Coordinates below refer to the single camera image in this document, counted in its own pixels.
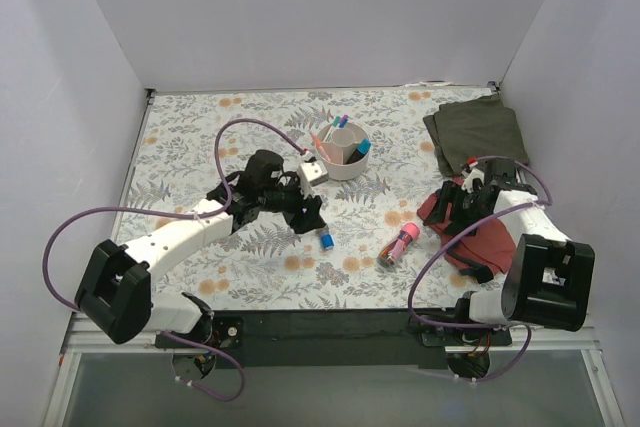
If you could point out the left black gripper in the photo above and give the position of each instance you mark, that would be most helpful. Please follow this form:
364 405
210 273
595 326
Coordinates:
293 203

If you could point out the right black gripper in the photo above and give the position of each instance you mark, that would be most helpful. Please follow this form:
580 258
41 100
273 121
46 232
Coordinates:
456 202

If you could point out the blue and grey cap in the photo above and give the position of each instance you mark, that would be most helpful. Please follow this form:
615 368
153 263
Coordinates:
326 240

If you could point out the white round compartment organizer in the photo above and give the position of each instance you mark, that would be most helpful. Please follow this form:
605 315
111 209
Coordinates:
340 147

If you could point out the orange pen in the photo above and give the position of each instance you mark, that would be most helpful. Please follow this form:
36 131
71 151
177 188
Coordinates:
319 147

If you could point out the blue-capped black highlighter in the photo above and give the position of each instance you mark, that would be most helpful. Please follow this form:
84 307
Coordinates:
360 152

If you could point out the purple-capped white pen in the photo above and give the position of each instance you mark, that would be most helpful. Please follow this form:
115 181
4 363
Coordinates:
343 121

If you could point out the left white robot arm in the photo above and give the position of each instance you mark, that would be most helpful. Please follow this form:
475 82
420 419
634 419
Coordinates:
116 291

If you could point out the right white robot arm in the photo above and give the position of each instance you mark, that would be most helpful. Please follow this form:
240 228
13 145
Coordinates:
550 277

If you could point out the red cloth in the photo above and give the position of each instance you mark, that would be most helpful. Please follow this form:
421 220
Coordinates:
483 255

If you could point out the dark green cloth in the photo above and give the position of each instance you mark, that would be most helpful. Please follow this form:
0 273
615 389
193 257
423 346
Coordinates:
475 128

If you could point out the floral patterned mat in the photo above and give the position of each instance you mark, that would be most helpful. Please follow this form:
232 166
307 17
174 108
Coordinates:
189 140

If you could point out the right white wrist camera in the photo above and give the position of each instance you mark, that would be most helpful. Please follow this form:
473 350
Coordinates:
473 175

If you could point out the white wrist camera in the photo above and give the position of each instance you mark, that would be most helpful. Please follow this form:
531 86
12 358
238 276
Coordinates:
311 173
473 175

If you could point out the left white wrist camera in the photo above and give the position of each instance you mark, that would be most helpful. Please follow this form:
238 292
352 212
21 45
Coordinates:
311 173

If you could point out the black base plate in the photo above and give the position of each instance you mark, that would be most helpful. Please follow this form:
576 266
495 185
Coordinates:
298 338

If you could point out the aluminium frame rail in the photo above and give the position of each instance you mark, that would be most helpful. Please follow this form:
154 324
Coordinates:
370 368

